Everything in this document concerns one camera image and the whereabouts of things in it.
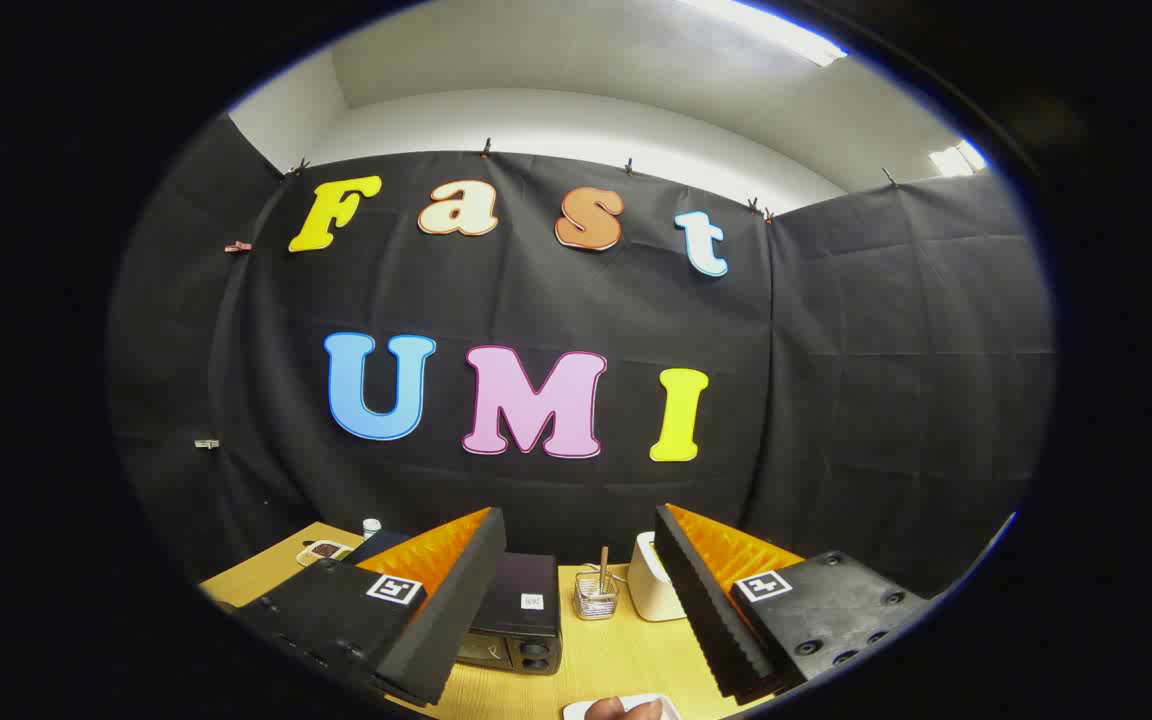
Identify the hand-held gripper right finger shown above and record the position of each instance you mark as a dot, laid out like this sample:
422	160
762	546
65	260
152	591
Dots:
706	620

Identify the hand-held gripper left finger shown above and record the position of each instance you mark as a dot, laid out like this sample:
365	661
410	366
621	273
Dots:
456	620

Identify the black toaster oven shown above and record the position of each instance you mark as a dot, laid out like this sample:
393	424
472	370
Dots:
521	590

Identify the white square plate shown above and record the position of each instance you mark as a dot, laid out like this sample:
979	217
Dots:
576	711

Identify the white toaster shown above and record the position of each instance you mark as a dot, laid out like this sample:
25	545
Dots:
648	590

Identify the wooden stick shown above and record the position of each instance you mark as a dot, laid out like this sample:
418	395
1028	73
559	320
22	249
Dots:
604	565

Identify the small white bottle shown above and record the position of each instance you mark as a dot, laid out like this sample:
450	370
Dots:
372	528

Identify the white divided seasoning tray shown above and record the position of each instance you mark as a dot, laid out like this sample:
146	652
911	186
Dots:
321	550

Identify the small ceiling light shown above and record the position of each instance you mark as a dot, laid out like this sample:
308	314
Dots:
954	160

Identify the long ceiling light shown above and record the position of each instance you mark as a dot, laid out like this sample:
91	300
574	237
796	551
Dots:
776	28

